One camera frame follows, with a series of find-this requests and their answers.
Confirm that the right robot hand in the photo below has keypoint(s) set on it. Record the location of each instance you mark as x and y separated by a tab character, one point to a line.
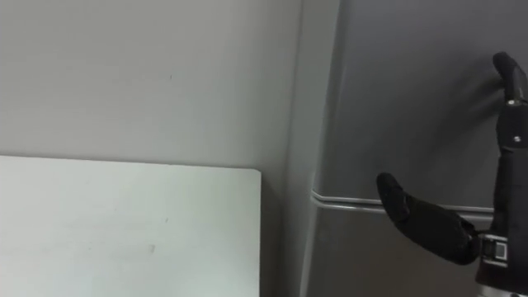
433	227

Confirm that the grey fridge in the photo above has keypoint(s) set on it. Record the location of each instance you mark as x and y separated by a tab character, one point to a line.
412	103

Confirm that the white table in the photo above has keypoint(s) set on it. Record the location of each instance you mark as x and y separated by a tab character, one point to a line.
123	227

